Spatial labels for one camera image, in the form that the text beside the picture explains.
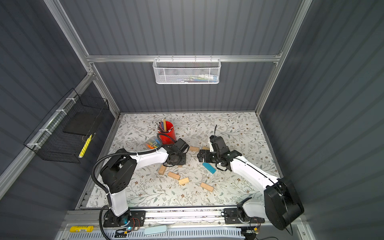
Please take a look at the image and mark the white wire mesh basket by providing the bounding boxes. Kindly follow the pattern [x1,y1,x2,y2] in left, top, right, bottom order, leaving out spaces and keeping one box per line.
[153,59,222,85]

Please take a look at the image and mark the yellow tube on front rail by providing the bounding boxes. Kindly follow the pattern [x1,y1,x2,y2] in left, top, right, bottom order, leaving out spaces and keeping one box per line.
[70,226,94,233]

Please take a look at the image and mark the highlighter pen pack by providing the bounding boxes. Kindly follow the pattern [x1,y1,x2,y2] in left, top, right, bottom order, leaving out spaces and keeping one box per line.
[145,136,162,150]

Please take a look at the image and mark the light blue oval pad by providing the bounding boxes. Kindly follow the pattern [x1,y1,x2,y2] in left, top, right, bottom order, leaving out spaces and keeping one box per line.
[144,225,168,236]

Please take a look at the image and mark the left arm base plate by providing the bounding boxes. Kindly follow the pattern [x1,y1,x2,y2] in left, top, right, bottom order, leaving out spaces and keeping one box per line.
[102,210,146,228]

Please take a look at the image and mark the pens in white basket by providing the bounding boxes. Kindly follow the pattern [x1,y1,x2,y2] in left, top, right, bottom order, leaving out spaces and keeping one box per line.
[178,74,219,83]

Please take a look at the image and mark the numbered wood block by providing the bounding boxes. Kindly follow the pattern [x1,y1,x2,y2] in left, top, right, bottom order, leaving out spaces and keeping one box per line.
[200,183,214,192]

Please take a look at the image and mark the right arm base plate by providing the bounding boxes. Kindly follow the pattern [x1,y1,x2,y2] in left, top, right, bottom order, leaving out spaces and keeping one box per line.
[221,208,265,225]

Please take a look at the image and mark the yellow marker in black basket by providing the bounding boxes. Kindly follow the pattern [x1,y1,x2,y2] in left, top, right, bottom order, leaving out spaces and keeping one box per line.
[79,135,93,159]

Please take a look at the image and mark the grooved wood block near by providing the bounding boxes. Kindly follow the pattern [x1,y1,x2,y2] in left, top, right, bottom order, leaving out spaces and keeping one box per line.
[179,177,190,186]

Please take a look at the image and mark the red pencil cup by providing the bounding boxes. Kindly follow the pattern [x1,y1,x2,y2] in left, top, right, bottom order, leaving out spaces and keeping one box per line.
[158,121,177,145]

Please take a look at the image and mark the coloured pencils in cup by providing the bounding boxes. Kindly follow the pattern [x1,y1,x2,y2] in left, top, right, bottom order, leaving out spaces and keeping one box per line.
[156,119,173,134]

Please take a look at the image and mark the black wire wall basket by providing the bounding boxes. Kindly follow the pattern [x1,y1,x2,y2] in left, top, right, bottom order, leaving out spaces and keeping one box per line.
[24,90,110,164]

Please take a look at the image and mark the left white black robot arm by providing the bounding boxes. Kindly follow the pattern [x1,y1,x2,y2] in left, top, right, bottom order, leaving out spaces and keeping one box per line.
[92,139,190,217]

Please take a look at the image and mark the teal wood block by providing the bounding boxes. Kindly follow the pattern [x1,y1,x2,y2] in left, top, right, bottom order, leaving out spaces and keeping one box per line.
[203,163,217,175]

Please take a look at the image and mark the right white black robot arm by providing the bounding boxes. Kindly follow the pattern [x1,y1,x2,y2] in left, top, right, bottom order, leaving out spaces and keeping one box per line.
[197,135,305,230]

